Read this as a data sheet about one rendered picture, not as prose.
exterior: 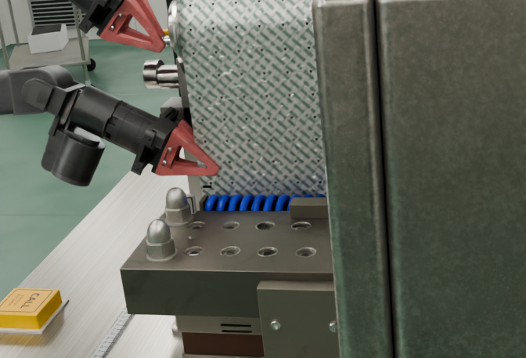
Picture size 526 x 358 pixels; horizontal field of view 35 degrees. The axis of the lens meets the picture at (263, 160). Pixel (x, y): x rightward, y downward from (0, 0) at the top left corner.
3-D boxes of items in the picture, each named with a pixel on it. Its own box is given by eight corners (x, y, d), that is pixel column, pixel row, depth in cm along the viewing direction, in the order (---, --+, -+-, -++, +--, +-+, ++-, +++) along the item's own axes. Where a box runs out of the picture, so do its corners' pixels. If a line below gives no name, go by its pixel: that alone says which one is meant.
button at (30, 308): (17, 301, 119) (14, 287, 118) (63, 303, 117) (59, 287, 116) (-8, 329, 112) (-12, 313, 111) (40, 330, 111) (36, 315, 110)
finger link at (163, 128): (199, 205, 109) (135, 174, 109) (214, 183, 115) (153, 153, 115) (218, 161, 106) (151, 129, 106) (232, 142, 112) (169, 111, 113)
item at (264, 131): (204, 208, 114) (186, 76, 108) (379, 208, 108) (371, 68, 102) (203, 210, 114) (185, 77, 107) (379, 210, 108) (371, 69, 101)
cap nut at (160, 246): (153, 247, 101) (146, 213, 99) (181, 247, 100) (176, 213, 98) (142, 262, 97) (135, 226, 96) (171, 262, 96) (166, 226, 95)
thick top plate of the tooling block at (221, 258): (171, 251, 113) (164, 209, 111) (480, 254, 103) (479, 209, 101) (127, 314, 98) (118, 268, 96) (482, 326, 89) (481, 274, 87)
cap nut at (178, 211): (170, 214, 109) (165, 182, 108) (197, 214, 108) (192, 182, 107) (160, 226, 106) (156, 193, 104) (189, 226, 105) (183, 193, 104)
